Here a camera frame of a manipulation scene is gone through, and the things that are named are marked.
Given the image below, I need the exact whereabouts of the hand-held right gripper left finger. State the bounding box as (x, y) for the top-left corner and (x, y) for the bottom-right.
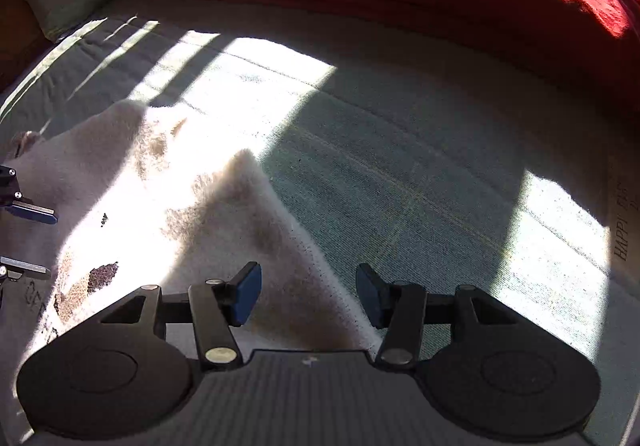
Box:
(100, 262), (263, 372)

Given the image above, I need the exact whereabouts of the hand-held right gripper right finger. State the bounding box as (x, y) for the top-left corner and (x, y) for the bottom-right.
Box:
(355, 263), (521, 369)

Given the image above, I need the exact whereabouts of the bed with grey-green plaid sheet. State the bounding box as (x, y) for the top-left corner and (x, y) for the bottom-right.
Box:
(0, 0), (640, 446)

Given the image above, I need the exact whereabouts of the brown wooden headboard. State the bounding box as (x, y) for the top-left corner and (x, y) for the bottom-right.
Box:
(0, 0), (51, 91)

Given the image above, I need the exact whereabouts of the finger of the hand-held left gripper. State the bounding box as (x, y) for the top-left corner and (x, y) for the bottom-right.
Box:
(0, 166), (59, 225)
(0, 256), (52, 282)

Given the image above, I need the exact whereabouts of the cream knit sweater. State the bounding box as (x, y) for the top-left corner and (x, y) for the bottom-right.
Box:
(0, 98), (383, 446)

